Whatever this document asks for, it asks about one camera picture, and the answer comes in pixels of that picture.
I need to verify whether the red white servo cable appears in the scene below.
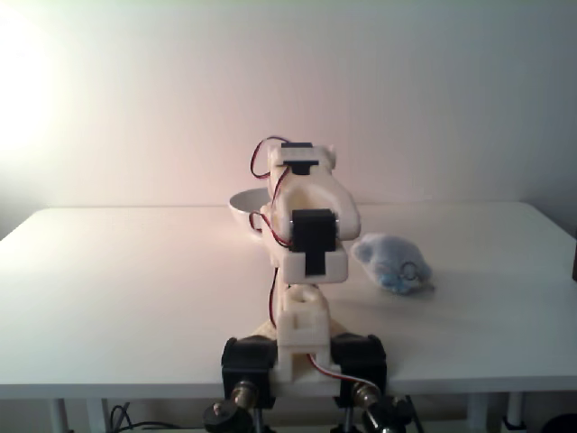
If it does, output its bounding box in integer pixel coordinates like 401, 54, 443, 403
306, 353, 379, 390

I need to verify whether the black cable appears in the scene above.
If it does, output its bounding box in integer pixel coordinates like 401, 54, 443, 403
106, 403, 184, 433

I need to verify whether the white table leg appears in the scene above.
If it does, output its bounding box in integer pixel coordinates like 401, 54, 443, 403
87, 397, 109, 433
48, 397, 69, 433
466, 392, 490, 433
506, 392, 527, 429

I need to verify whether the black clamp handle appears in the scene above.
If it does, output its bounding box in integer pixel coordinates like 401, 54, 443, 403
362, 395, 423, 433

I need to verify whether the black round clamp knob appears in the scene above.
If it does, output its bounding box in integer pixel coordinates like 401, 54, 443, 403
202, 401, 254, 433

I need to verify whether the white ceramic bowl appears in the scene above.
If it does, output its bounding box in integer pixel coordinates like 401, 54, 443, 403
228, 189, 281, 245

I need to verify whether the skyblue plush doll with keychain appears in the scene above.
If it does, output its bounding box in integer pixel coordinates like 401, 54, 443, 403
351, 233, 436, 297

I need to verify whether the black table clamp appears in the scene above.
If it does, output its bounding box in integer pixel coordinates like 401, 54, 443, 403
330, 332, 389, 408
221, 336, 278, 410

